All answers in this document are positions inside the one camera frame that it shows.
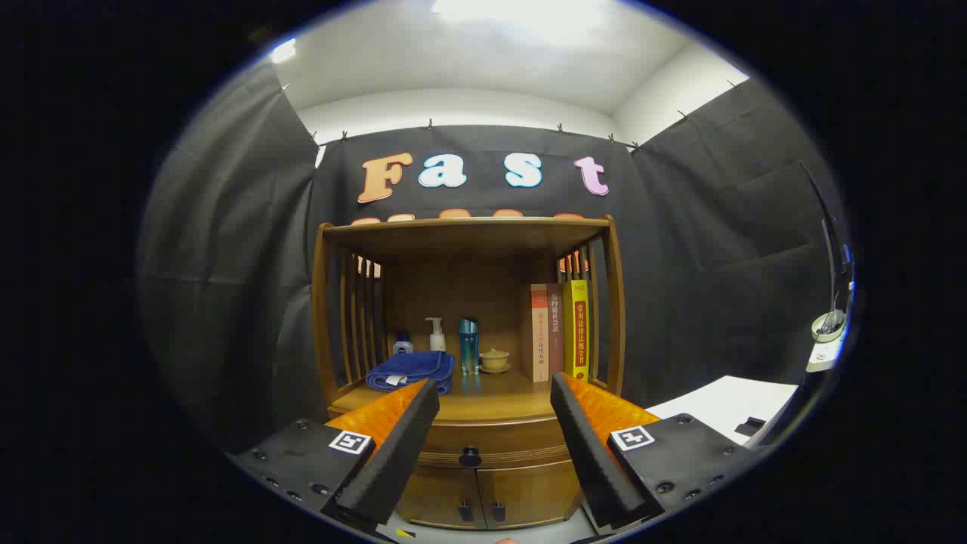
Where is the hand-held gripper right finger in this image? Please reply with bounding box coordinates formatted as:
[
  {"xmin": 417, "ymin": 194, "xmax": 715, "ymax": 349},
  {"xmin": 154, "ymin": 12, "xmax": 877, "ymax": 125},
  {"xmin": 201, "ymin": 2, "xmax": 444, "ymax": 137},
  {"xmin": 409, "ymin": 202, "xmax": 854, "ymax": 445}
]
[{"xmin": 549, "ymin": 372, "xmax": 758, "ymax": 531}]

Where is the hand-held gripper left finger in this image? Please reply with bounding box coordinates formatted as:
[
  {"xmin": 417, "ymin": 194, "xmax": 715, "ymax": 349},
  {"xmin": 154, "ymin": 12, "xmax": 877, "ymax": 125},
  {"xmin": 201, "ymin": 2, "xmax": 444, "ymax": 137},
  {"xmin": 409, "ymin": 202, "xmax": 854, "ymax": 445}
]
[{"xmin": 229, "ymin": 378, "xmax": 441, "ymax": 536}]

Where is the wooden drawer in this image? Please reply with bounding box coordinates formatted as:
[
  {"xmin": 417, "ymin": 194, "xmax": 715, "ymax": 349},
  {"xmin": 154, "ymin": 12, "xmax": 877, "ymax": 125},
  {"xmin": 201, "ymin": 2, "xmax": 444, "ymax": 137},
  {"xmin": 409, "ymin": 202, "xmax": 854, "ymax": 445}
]
[{"xmin": 414, "ymin": 417, "xmax": 573, "ymax": 471}]

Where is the wooden countertop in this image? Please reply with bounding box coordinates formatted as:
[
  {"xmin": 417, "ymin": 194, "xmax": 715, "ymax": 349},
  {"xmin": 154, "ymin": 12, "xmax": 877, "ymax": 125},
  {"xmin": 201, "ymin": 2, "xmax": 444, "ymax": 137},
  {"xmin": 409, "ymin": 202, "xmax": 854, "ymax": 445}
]
[{"xmin": 329, "ymin": 369, "xmax": 586, "ymax": 425}]

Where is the wooden cabinet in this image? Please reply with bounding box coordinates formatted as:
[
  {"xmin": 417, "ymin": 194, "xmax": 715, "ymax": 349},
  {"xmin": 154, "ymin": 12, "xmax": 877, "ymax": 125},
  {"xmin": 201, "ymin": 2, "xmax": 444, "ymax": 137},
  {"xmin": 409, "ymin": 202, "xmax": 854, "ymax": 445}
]
[{"xmin": 311, "ymin": 215, "xmax": 626, "ymax": 531}]

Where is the blue folded towel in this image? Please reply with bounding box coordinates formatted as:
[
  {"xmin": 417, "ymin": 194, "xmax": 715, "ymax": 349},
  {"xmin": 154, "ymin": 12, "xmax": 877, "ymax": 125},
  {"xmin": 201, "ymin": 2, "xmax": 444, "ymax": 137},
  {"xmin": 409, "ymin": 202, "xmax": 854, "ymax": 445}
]
[{"xmin": 366, "ymin": 351, "xmax": 456, "ymax": 395}]

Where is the yellow book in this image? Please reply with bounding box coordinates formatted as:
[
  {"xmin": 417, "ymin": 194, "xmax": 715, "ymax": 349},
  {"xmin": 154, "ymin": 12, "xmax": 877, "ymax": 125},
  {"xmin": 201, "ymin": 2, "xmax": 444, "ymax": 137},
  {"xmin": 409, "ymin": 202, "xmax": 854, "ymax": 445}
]
[{"xmin": 563, "ymin": 280, "xmax": 592, "ymax": 382}]

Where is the beige orange book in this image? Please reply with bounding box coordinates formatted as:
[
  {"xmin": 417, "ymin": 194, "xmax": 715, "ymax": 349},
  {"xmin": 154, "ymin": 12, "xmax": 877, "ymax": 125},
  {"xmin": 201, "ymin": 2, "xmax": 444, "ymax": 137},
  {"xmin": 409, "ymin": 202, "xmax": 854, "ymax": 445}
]
[{"xmin": 530, "ymin": 284, "xmax": 550, "ymax": 383}]

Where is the brown book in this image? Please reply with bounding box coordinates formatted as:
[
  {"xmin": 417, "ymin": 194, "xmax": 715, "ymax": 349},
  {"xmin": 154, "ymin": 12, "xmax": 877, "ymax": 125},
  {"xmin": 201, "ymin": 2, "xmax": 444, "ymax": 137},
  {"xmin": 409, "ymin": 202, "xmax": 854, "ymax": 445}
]
[{"xmin": 547, "ymin": 283, "xmax": 566, "ymax": 376}]

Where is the tall blue glass bottle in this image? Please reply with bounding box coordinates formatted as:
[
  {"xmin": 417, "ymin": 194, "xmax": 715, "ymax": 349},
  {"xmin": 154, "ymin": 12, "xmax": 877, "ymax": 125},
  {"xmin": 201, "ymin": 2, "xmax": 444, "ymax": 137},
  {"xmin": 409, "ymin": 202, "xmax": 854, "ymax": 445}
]
[{"xmin": 459, "ymin": 318, "xmax": 480, "ymax": 376}]

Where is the white table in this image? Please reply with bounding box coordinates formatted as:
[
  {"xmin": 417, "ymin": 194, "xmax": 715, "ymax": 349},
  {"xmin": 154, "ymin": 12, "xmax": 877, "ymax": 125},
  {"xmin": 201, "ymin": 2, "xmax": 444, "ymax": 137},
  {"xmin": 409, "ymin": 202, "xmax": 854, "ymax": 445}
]
[{"xmin": 646, "ymin": 376, "xmax": 799, "ymax": 447}]

